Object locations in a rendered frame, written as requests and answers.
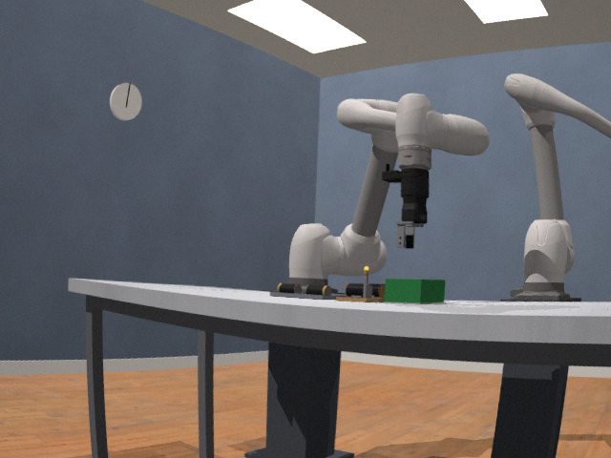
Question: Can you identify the green open box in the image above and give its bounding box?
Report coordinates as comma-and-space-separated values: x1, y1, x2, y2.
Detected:
385, 279, 445, 304

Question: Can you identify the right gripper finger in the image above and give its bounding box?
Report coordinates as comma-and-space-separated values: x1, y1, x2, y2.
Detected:
396, 220, 414, 247
406, 223, 424, 248

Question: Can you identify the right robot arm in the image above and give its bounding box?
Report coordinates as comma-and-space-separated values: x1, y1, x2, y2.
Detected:
285, 94, 490, 292

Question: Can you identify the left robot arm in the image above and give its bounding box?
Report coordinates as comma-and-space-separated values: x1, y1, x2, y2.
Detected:
505, 73, 611, 300

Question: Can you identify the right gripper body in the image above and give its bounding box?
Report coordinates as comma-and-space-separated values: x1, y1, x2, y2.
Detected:
382, 145, 432, 223

